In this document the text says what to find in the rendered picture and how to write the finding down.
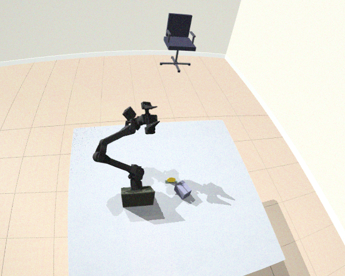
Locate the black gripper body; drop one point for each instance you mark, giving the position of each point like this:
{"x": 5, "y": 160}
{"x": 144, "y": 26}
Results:
{"x": 145, "y": 119}

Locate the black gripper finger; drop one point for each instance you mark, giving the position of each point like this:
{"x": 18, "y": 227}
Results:
{"x": 148, "y": 106}
{"x": 151, "y": 127}

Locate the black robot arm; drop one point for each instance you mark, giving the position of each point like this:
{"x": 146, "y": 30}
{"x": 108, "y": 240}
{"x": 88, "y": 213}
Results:
{"x": 135, "y": 172}

